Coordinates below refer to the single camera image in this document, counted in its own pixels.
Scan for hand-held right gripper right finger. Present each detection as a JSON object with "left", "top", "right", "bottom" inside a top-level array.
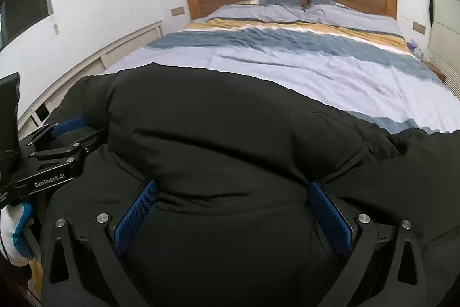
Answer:
[{"left": 308, "top": 180, "right": 429, "bottom": 307}]

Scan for striped duvet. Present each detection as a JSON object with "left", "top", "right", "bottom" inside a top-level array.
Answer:
[{"left": 29, "top": 14, "right": 460, "bottom": 293}]

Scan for person's left hand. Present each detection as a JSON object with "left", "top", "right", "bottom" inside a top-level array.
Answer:
[{"left": 0, "top": 202, "right": 37, "bottom": 264}]

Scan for striped pillow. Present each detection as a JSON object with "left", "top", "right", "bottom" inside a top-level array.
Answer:
[
  {"left": 206, "top": 0, "right": 307, "bottom": 24},
  {"left": 305, "top": 0, "right": 400, "bottom": 33}
]

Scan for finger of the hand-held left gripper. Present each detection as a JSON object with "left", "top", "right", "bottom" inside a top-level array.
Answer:
[
  {"left": 21, "top": 117, "right": 85, "bottom": 148},
  {"left": 30, "top": 128, "right": 109, "bottom": 164}
]

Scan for person's left forearm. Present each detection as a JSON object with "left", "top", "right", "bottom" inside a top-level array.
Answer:
[{"left": 0, "top": 257, "right": 33, "bottom": 307}]

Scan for low white cabinet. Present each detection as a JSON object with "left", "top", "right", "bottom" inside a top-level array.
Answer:
[{"left": 17, "top": 21, "right": 164, "bottom": 131}]

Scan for white louvered wardrobe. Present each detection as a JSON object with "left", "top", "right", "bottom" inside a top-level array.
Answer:
[{"left": 427, "top": 0, "right": 460, "bottom": 97}]

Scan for wooden nightstand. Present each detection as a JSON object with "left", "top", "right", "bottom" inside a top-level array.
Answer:
[{"left": 426, "top": 62, "right": 448, "bottom": 83}]

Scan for items on nightstand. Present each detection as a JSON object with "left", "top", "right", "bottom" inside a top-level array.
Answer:
[{"left": 407, "top": 41, "right": 425, "bottom": 59}]

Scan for black puffer jacket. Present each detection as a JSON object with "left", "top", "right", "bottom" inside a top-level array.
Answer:
[{"left": 36, "top": 62, "right": 460, "bottom": 307}]

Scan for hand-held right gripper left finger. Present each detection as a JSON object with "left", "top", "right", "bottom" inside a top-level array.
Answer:
[{"left": 40, "top": 179, "right": 159, "bottom": 307}]

